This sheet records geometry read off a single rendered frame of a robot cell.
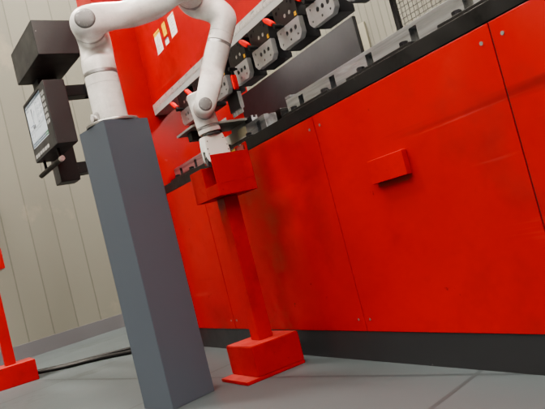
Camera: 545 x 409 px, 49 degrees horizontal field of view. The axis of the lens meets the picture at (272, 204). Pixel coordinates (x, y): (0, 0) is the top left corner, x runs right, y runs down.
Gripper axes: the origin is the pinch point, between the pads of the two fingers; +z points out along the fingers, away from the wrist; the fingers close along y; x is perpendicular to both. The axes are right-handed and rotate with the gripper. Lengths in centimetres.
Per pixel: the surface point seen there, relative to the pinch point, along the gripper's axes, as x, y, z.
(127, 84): -120, -27, -73
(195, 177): -10.2, 6.1, -2.7
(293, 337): 5, -4, 65
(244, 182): 4.9, -4.3, 5.5
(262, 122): -12.2, -31.9, -17.2
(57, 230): -353, -22, -23
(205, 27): -37, -36, -70
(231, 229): -2.2, 2.9, 20.0
